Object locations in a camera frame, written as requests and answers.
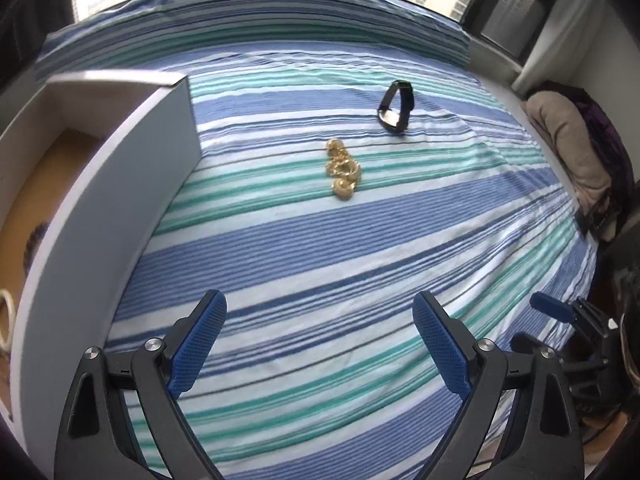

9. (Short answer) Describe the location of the beige folded blanket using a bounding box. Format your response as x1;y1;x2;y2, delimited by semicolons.
520;87;623;212

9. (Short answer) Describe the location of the grey cardboard box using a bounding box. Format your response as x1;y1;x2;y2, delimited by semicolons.
0;71;203;441

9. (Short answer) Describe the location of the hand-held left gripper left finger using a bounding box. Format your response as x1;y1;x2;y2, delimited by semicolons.
54;289;228;480

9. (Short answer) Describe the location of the dark curtain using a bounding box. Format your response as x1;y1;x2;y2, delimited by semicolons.
0;0;77;88

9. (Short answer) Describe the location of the pale jade bangle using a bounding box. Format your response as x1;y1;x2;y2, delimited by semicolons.
0;287;16;354

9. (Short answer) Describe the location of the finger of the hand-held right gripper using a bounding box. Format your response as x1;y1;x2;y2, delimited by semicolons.
510;331;594;376
530;291;614;334

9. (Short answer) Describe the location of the gold chain necklace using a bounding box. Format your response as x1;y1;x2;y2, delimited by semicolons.
325;137;364;202

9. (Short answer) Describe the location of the blue green striped bedsheet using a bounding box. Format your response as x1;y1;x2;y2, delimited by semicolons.
35;0;601;480

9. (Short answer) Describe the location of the black wristwatch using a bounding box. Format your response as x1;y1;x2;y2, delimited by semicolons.
376;80;417;135

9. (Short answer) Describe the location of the black bead bracelet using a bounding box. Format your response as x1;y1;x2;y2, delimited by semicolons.
22;222;49;282

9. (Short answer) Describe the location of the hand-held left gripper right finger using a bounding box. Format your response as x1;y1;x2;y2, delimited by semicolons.
412;290;585;480

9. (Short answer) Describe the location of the purple cloth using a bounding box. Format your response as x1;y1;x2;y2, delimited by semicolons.
572;85;637;242

